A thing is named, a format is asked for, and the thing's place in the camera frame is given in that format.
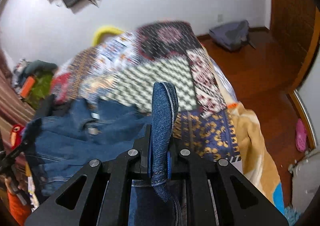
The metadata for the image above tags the white wall socket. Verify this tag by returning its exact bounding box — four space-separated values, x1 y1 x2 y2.
217 14 223 23

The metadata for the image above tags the white wardrobe sliding door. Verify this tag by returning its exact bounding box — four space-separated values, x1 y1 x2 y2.
293 50 319 149

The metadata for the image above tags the striped red beige curtain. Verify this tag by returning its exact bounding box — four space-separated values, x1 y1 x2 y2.
0 50 35 151

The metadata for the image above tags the beige fleece blanket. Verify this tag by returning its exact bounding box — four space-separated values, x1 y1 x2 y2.
212 61 285 214

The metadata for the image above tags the orange box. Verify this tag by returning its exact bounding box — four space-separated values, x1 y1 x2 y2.
20 76 35 99

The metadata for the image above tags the pink slipper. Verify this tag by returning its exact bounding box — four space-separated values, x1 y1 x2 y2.
295 119 307 152

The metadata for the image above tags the white suitcase with stickers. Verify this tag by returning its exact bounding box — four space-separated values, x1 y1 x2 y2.
288 149 320 213

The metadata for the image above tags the grey blue backpack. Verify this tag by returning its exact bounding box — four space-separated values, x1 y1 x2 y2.
209 20 255 51

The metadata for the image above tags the red plush toy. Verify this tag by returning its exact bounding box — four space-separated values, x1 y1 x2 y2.
10 124 25 150

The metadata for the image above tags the grey green cushion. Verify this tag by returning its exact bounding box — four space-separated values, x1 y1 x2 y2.
24 60 57 77

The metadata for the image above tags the orange sleeved forearm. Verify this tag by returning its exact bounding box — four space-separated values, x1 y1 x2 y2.
7 189 31 226

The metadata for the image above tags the blue denim jacket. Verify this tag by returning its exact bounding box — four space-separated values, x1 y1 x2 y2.
23 82 182 225

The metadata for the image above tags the brown wooden door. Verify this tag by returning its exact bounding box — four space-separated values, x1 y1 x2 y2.
270 0 319 92

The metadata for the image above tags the yellow curved headboard pad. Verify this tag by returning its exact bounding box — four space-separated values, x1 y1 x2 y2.
92 25 124 47

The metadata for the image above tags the black folded garment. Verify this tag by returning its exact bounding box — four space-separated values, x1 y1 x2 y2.
33 94 73 120

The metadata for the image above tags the patchwork patterned quilt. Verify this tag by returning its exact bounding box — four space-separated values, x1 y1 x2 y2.
50 21 241 163

